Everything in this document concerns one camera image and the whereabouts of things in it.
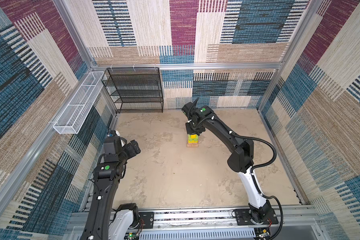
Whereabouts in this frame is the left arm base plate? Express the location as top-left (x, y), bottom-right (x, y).
top-left (130, 212), bottom-right (155, 230)

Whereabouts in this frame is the black wire shelf rack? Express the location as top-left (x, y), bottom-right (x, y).
top-left (103, 67), bottom-right (164, 114)

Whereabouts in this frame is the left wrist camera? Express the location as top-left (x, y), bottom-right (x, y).
top-left (107, 130), bottom-right (120, 139)

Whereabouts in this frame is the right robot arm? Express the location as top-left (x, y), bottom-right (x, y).
top-left (182, 100), bottom-right (277, 224)

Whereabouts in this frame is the white wire mesh basket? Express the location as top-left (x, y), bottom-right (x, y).
top-left (53, 72), bottom-right (105, 135)

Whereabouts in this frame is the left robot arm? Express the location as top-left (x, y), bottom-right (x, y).
top-left (81, 130), bottom-right (141, 240)

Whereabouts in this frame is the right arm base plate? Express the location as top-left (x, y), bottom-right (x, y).
top-left (231, 208), bottom-right (279, 226)

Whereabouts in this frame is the natural wood block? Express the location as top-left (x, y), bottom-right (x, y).
top-left (187, 143), bottom-right (199, 148)

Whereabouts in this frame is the green rectangular block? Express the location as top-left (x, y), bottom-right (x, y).
top-left (188, 136), bottom-right (198, 143)

